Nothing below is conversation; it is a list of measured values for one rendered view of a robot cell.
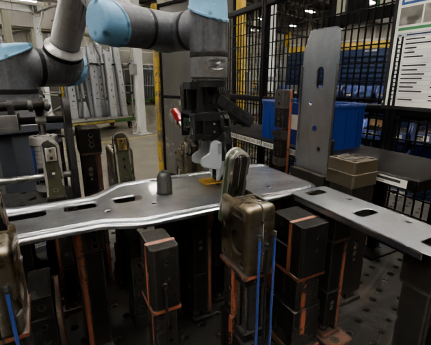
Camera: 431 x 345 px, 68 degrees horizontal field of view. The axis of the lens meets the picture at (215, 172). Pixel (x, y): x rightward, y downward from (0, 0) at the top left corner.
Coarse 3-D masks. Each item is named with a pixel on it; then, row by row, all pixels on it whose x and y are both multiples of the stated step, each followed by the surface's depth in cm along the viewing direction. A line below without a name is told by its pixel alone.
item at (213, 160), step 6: (210, 144) 67; (216, 144) 67; (210, 150) 67; (216, 150) 68; (204, 156) 67; (210, 156) 67; (216, 156) 68; (204, 162) 67; (210, 162) 68; (216, 162) 68; (222, 162) 68; (216, 168) 69; (222, 168) 69; (216, 174) 71; (216, 180) 71
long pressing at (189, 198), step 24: (264, 168) 85; (120, 192) 67; (144, 192) 67; (192, 192) 67; (216, 192) 67; (264, 192) 67; (288, 192) 68; (312, 192) 70; (48, 216) 55; (72, 216) 55; (96, 216) 55; (120, 216) 55; (144, 216) 55; (168, 216) 56; (192, 216) 58; (24, 240) 48
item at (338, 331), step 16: (336, 224) 60; (336, 240) 62; (336, 256) 63; (336, 272) 65; (320, 288) 67; (336, 288) 66; (320, 304) 67; (336, 304) 67; (320, 320) 68; (336, 320) 69; (320, 336) 68; (336, 336) 68
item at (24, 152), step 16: (32, 128) 94; (48, 128) 97; (0, 144) 92; (16, 144) 93; (0, 160) 93; (16, 160) 93; (32, 160) 96; (0, 176) 96; (16, 176) 94; (16, 192) 96
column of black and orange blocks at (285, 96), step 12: (276, 96) 95; (288, 96) 93; (276, 108) 96; (288, 108) 94; (276, 120) 97; (288, 120) 95; (276, 132) 97; (288, 132) 96; (276, 144) 99; (288, 144) 98; (276, 156) 99; (288, 156) 99; (276, 168) 100
